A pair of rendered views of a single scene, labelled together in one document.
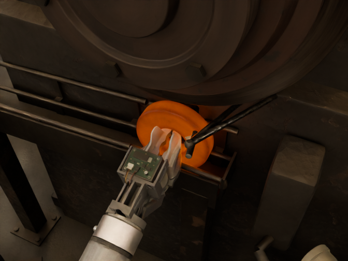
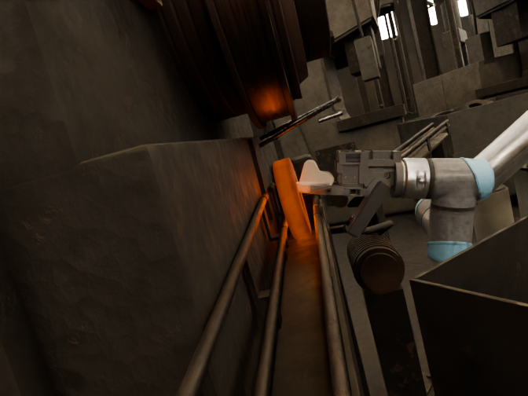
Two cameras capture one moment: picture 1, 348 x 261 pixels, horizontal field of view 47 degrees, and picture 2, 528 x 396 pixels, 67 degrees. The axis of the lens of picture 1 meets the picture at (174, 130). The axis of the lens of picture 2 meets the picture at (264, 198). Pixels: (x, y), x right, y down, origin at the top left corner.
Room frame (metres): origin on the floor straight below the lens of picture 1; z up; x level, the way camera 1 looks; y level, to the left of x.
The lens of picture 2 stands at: (0.78, 0.71, 0.85)
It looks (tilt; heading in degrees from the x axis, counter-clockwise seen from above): 7 degrees down; 254
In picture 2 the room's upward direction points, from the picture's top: 15 degrees counter-clockwise
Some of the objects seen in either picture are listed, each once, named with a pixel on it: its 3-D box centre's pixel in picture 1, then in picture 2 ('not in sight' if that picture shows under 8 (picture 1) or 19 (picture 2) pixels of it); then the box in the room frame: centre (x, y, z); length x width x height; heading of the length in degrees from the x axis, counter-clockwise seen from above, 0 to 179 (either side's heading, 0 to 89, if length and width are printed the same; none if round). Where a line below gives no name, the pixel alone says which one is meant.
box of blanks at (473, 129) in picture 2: not in sight; (482, 150); (-1.69, -1.68, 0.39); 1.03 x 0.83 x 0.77; 170
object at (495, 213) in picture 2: not in sight; (500, 261); (-0.28, -0.33, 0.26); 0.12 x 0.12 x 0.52
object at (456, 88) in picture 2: not in sight; (468, 118); (-2.88, -2.94, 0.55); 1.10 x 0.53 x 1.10; 85
